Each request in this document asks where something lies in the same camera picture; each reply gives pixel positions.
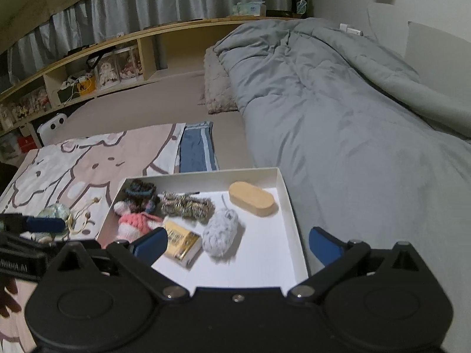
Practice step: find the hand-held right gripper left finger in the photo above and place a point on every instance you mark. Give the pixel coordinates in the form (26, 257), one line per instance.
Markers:
(152, 244)

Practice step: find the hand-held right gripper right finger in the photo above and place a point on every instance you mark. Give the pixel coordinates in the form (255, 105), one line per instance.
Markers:
(323, 246)

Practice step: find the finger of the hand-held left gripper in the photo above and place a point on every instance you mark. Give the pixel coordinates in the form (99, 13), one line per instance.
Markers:
(44, 224)

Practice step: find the blue floral pouch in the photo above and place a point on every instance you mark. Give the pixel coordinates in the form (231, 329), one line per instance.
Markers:
(53, 211)

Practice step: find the pink knitted doll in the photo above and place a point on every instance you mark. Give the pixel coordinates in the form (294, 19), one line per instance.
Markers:
(134, 224)

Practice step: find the yellow small box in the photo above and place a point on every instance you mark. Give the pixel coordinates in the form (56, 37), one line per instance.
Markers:
(182, 241)

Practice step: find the dark crochet scrunchie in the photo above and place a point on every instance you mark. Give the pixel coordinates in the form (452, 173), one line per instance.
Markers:
(140, 189)

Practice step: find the white cardboard box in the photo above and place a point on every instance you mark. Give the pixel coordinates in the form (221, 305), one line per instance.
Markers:
(257, 250)

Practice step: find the grey fuzzy pouch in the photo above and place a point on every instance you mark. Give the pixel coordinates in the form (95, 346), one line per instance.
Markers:
(222, 231)

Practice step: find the oval wooden case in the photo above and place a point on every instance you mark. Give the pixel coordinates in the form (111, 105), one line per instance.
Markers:
(252, 198)

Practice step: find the person's left hand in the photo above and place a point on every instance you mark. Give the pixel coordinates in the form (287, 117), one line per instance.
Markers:
(8, 299)

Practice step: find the cartoon printed blanket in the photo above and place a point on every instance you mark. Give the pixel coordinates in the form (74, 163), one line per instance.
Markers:
(92, 169)

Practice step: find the red box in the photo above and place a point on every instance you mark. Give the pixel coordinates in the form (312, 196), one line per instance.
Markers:
(27, 144)

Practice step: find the white device with dark dots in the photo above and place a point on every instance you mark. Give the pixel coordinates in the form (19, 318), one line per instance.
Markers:
(53, 127)

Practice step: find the blue striped cloth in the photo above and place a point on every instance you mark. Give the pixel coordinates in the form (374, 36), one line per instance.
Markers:
(198, 147)

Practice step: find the row of small figurines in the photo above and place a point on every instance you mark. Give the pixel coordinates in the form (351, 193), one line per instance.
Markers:
(25, 106)

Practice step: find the grey duvet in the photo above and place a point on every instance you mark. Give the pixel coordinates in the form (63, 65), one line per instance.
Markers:
(349, 117)

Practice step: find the white power strip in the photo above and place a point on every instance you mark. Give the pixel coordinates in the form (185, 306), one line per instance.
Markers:
(70, 82)

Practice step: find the yellow container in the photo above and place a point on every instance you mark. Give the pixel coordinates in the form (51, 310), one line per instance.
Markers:
(86, 85)

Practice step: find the doll in clear box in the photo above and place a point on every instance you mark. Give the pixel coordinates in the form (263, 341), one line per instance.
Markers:
(106, 73)
(128, 64)

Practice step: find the beige fluffy pillow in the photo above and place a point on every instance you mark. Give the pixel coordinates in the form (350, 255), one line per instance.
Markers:
(219, 84)

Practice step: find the wooden headboard shelf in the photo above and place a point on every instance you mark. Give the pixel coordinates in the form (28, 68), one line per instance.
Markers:
(147, 44)

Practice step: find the grey curtain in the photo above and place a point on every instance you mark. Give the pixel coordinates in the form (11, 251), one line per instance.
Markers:
(165, 3)

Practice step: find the glass bottle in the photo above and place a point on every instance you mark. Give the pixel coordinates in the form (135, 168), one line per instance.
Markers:
(301, 2)

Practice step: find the tissue pack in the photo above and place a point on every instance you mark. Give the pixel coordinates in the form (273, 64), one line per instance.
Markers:
(249, 9)

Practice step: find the white wall plug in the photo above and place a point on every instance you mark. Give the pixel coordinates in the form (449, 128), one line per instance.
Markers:
(350, 29)

